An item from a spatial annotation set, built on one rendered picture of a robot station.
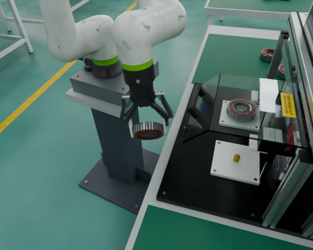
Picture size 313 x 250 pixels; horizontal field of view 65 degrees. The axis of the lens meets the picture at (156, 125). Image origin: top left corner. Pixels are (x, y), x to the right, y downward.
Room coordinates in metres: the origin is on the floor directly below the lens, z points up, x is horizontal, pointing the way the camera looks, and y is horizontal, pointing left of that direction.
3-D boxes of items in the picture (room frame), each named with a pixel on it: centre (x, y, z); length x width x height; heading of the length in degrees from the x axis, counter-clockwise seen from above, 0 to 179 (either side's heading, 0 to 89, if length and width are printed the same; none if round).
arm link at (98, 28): (1.04, 0.23, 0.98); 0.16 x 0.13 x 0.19; 130
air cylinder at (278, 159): (0.47, -0.40, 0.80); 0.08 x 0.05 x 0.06; 162
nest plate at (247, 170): (0.52, -0.26, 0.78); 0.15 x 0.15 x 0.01; 72
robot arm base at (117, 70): (1.08, 0.27, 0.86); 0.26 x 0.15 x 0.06; 56
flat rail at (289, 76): (0.60, -0.40, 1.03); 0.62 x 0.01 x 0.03; 162
